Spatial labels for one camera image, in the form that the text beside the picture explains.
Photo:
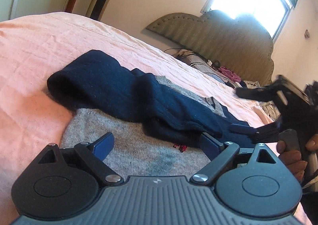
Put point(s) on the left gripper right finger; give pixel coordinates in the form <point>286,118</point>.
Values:
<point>221,156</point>

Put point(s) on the striped pillow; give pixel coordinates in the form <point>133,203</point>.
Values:
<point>194,60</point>

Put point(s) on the person's right hand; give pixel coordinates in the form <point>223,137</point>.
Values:
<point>293,159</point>

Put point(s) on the magenta cloth at headboard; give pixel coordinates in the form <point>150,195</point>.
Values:
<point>229,73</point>

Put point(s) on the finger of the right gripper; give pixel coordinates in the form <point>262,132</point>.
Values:
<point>265,134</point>
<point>257,94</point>

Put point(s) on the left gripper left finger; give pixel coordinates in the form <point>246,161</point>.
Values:
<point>91,158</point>

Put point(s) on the grey and navy knit sweater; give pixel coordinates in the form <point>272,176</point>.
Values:
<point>156,124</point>

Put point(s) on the olive upholstered headboard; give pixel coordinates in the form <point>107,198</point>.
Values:
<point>242,44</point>

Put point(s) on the pink bed sheet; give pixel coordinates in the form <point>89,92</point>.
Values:
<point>36,46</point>

